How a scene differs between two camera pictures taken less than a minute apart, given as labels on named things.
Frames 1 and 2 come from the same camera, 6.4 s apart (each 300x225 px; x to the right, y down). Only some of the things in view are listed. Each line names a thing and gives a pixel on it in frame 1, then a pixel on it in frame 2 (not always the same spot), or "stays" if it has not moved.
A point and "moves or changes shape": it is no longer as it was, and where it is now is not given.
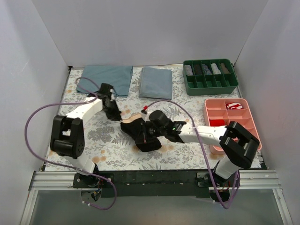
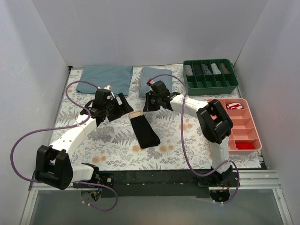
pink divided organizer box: (222, 111) stays
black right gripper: (142, 135) -> (151, 101)
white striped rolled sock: (188, 70) stays
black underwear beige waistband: (137, 127) moves or changes shape
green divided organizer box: (209, 76) stays
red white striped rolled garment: (234, 106) stays
